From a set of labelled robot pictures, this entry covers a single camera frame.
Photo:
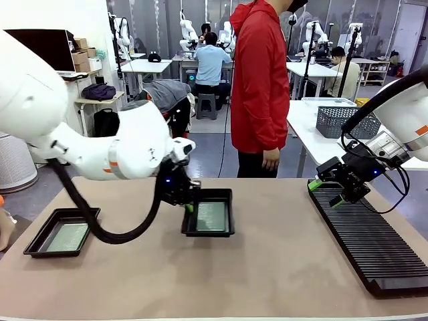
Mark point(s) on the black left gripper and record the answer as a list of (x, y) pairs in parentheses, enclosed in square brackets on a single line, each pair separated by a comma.
[(172, 187)]

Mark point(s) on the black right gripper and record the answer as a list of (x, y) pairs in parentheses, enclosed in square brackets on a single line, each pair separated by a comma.
[(359, 170)]

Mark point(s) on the black ESD tray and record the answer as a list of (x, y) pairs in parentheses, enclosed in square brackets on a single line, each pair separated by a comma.
[(217, 195), (40, 234)]

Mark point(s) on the green circuit board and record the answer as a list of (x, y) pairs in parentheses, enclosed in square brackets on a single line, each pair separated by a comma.
[(67, 237), (212, 217)]

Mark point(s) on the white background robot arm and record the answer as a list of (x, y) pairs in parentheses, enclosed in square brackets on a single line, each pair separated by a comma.
[(356, 35), (123, 35), (317, 33), (188, 33), (229, 35)]

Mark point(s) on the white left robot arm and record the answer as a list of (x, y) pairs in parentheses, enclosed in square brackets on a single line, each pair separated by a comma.
[(133, 143)]

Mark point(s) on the person's bare hand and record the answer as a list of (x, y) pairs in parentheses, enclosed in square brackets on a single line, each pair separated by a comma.
[(271, 160)]

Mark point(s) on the grey plastic mesh basket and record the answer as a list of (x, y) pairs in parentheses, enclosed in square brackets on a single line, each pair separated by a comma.
[(329, 120)]

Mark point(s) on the white work table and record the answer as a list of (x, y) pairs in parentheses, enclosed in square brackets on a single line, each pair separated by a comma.
[(301, 123)]

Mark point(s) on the black slotted board rack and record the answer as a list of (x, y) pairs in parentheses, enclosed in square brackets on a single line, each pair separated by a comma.
[(374, 254)]

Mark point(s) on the clear plastic lid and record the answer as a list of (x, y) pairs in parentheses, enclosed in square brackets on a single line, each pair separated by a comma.
[(329, 101)]

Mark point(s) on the grey plastic stool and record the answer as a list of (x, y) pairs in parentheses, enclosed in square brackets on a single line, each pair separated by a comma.
[(206, 105)]

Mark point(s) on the yellow plastic bin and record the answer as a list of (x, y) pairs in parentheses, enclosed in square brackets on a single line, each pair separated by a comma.
[(361, 102)]

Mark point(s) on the pile of jackets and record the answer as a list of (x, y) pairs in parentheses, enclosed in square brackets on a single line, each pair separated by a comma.
[(174, 93)]

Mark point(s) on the seated man beige shirt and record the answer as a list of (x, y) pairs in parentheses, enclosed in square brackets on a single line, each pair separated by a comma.
[(347, 77)]

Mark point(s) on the black backpack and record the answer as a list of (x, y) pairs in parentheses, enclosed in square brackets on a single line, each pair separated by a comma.
[(105, 122)]

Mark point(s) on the white shelf unit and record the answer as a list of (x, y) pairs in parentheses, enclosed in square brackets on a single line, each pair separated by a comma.
[(374, 70)]

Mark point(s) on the person in red jacket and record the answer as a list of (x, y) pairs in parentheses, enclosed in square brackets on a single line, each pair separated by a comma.
[(261, 83)]

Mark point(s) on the seated man light blue shirt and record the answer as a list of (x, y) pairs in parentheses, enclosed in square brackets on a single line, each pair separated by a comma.
[(210, 65)]

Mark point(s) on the black tripod pole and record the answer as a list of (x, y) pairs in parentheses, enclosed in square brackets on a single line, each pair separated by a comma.
[(309, 60), (349, 60)]

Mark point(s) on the small wooden side table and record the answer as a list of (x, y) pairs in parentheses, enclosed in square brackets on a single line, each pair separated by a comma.
[(100, 100)]

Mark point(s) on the red fire extinguisher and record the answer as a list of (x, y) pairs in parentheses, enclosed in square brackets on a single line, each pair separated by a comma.
[(400, 70)]

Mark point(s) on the white background desk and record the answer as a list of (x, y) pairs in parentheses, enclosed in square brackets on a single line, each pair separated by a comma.
[(145, 65)]

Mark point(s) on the purple bag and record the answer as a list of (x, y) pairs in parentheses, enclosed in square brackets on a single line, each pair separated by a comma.
[(98, 92)]

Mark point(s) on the black cap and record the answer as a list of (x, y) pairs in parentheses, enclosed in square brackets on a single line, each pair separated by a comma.
[(154, 57)]

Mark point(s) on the white storage box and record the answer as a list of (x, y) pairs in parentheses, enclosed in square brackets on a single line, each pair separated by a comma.
[(95, 64)]

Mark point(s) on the seated person black hair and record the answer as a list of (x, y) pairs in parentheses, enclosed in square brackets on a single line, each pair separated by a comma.
[(204, 29)]

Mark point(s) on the black keyboard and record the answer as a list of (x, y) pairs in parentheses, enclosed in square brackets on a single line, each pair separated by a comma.
[(75, 76)]

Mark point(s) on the small brown cardboard box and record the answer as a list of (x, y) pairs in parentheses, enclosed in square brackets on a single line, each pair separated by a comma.
[(91, 52)]

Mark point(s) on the white round air purifier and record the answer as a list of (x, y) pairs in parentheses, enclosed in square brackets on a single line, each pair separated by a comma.
[(16, 164)]

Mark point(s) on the black computer monitor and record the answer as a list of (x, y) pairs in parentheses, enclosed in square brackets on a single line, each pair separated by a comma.
[(50, 47)]

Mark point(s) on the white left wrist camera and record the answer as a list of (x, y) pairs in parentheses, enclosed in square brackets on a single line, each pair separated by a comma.
[(182, 148)]

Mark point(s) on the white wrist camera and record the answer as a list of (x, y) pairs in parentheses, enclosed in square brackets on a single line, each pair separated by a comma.
[(388, 145), (182, 148)]

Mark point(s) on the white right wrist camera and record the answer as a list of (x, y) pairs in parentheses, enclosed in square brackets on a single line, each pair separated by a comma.
[(388, 145)]

